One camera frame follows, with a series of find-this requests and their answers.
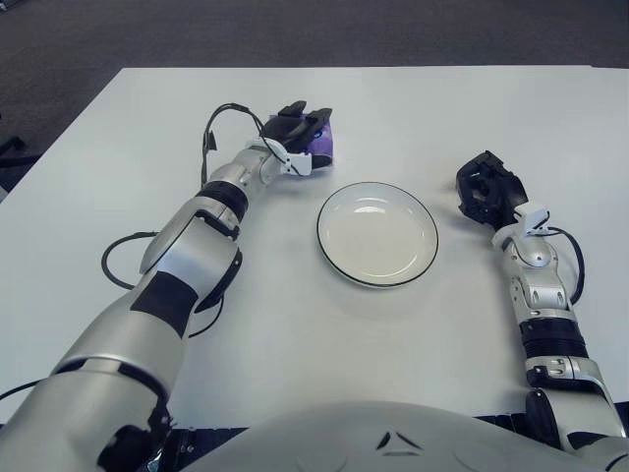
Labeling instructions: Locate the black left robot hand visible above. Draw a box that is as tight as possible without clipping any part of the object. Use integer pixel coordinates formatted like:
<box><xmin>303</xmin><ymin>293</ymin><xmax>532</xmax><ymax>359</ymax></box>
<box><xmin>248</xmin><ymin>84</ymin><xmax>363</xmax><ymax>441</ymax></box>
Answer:
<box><xmin>257</xmin><ymin>99</ymin><xmax>335</xmax><ymax>171</ymax></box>

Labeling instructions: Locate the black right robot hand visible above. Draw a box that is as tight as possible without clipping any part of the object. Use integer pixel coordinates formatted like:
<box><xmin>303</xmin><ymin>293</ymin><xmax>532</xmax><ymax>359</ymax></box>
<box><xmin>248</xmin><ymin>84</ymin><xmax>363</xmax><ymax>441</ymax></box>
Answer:
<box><xmin>455</xmin><ymin>149</ymin><xmax>530</xmax><ymax>228</ymax></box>

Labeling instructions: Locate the purple tissue paper pack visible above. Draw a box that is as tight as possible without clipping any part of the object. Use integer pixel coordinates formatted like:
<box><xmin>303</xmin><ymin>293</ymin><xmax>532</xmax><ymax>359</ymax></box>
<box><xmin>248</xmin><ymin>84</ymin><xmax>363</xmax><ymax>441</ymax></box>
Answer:
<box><xmin>303</xmin><ymin>111</ymin><xmax>336</xmax><ymax>169</ymax></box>

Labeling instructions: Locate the white plate with black rim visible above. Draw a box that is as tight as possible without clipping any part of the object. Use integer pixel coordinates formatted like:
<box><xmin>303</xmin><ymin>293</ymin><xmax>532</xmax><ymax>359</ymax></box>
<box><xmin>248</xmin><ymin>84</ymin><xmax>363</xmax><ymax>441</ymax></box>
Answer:
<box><xmin>315</xmin><ymin>181</ymin><xmax>439</xmax><ymax>289</ymax></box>

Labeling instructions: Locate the white right wrist connector box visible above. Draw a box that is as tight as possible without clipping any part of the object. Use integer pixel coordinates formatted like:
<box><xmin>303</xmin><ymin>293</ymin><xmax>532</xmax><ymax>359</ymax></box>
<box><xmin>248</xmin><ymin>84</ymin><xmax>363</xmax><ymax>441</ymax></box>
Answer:
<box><xmin>514</xmin><ymin>204</ymin><xmax>549</xmax><ymax>236</ymax></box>

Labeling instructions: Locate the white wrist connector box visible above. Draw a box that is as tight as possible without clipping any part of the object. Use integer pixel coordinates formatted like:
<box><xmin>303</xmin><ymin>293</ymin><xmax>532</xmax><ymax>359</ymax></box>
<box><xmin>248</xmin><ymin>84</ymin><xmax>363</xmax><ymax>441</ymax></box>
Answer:
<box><xmin>514</xmin><ymin>204</ymin><xmax>549</xmax><ymax>236</ymax></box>
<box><xmin>281</xmin><ymin>150</ymin><xmax>314</xmax><ymax>177</ymax></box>

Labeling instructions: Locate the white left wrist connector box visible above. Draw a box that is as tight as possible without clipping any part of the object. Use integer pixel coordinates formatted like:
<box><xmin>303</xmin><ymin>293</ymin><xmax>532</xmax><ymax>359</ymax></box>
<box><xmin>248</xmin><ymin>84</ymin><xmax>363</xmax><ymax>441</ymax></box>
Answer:
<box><xmin>281</xmin><ymin>150</ymin><xmax>314</xmax><ymax>177</ymax></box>

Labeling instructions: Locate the black chair base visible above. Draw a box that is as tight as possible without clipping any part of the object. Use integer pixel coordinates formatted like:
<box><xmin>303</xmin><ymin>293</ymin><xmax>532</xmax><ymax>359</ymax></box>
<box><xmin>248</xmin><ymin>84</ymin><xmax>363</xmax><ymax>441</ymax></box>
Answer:
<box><xmin>0</xmin><ymin>131</ymin><xmax>41</xmax><ymax>171</ymax></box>

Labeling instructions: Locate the silver robot torso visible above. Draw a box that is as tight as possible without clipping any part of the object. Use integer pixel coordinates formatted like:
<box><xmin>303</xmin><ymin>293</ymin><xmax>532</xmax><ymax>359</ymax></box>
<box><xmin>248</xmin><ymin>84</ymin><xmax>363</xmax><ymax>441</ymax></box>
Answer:
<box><xmin>181</xmin><ymin>400</ymin><xmax>615</xmax><ymax>472</ymax></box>

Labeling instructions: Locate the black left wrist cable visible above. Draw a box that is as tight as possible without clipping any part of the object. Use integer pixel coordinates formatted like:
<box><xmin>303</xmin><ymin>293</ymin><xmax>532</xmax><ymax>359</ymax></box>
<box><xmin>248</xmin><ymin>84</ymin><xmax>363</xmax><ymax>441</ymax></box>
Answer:
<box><xmin>199</xmin><ymin>101</ymin><xmax>292</xmax><ymax>187</ymax></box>

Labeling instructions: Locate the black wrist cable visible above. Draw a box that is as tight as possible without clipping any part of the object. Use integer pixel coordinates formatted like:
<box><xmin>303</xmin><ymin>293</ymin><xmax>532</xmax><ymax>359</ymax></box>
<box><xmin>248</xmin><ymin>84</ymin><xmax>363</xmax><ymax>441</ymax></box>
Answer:
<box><xmin>544</xmin><ymin>226</ymin><xmax>587</xmax><ymax>301</ymax></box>
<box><xmin>199</xmin><ymin>101</ymin><xmax>292</xmax><ymax>187</ymax></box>

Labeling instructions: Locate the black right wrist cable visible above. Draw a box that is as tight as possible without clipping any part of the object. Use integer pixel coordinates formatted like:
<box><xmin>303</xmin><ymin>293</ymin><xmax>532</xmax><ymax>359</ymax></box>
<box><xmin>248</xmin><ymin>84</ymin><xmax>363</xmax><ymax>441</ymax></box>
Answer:
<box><xmin>544</xmin><ymin>226</ymin><xmax>587</xmax><ymax>301</ymax></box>

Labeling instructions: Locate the black left elbow cable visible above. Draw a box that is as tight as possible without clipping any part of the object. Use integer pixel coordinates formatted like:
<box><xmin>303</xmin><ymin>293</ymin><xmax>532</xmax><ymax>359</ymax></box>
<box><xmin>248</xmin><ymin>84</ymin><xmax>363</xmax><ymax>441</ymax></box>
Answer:
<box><xmin>101</xmin><ymin>229</ymin><xmax>164</xmax><ymax>291</ymax></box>

